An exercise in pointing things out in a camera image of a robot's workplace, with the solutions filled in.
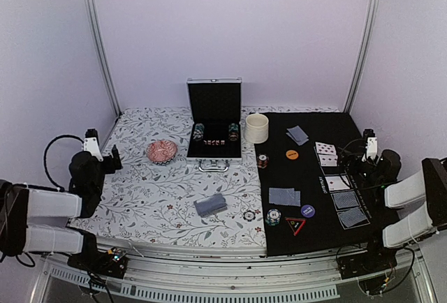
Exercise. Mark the face-down community card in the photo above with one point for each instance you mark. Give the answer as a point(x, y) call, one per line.
point(352, 218)
point(345, 200)

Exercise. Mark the left aluminium frame post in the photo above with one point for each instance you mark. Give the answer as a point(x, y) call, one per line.
point(101, 54)

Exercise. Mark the red triangular all-in marker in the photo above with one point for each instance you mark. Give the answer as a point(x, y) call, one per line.
point(295, 224)

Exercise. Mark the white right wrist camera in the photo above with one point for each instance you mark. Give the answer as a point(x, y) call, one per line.
point(370, 145)

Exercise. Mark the blue playing card deck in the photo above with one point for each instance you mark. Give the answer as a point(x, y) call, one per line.
point(210, 205)

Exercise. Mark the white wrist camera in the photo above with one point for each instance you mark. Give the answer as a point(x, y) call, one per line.
point(91, 144)
point(370, 145)

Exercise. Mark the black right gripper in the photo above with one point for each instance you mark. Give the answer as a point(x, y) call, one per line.
point(356, 159)

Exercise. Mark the right aluminium frame post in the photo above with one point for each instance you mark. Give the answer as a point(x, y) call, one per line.
point(372, 8)

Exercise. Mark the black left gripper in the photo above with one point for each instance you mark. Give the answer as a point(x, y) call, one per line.
point(111, 167)

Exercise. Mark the blue green moved chip stack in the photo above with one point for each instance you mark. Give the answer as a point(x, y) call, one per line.
point(273, 217)

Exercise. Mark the red black moved chip stack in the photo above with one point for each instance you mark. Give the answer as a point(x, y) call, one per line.
point(262, 161)

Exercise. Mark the red patterned bowl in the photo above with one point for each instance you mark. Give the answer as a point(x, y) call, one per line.
point(161, 152)

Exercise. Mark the black poker mat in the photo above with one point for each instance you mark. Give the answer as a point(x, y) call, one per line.
point(323, 230)

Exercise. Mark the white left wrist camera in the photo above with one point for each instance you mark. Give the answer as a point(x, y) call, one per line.
point(91, 144)

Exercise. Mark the aluminium frame post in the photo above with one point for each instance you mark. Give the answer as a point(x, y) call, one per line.
point(372, 8)
point(101, 54)

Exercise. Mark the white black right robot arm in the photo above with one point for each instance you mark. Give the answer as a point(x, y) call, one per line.
point(421, 196)

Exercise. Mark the aluminium poker chip case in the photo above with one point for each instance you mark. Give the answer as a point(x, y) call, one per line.
point(216, 103)

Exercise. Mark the single blue ten chip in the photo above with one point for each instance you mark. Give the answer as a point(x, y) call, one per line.
point(249, 215)

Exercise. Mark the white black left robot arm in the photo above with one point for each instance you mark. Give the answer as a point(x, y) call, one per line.
point(20, 203)

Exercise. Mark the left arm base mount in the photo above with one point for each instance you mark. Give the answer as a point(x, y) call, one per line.
point(99, 261)

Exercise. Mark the face-up community card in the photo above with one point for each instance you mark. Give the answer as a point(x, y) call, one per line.
point(336, 183)
point(327, 160)
point(325, 149)

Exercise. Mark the white ceramic cup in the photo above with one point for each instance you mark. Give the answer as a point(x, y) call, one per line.
point(256, 128)

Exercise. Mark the orange big blind button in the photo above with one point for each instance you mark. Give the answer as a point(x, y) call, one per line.
point(292, 154)

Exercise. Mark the floral table cloth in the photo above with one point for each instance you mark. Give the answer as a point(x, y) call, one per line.
point(153, 204)

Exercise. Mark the purple small blind button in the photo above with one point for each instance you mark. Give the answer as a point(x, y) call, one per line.
point(308, 211)

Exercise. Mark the row of red dice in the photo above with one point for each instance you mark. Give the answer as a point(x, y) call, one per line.
point(214, 142)

